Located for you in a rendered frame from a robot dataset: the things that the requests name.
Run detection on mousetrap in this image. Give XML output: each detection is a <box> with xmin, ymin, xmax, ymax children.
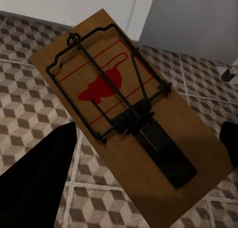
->
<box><xmin>29</xmin><ymin>9</ymin><xmax>238</xmax><ymax>228</ymax></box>

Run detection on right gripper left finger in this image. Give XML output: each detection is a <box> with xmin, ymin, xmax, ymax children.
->
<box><xmin>0</xmin><ymin>122</ymin><xmax>77</xmax><ymax>228</ymax></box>

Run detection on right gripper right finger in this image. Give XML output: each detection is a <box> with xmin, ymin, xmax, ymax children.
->
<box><xmin>219</xmin><ymin>121</ymin><xmax>238</xmax><ymax>166</ymax></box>

